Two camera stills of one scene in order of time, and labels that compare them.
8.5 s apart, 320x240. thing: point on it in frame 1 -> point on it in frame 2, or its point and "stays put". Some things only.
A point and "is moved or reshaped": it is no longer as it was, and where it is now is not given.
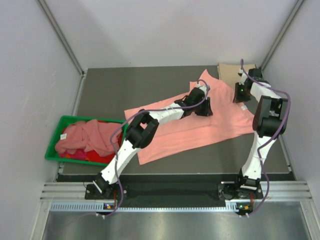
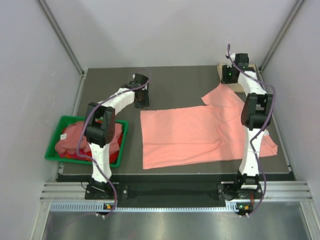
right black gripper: (237, 98) -> (224, 80)
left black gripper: (207, 111) -> (145, 103)
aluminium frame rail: (277, 191) stays put
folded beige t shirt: (247, 66) stays put
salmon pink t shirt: (229, 119) is moved or reshaped
